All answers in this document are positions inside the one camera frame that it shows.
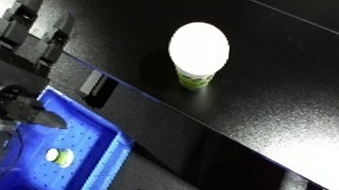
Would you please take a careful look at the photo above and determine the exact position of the white paper cup green band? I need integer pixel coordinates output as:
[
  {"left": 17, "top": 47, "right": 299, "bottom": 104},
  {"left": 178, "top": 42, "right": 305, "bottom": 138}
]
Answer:
[
  {"left": 162, "top": 19, "right": 235, "bottom": 96},
  {"left": 42, "top": 145, "right": 77, "bottom": 170}
]

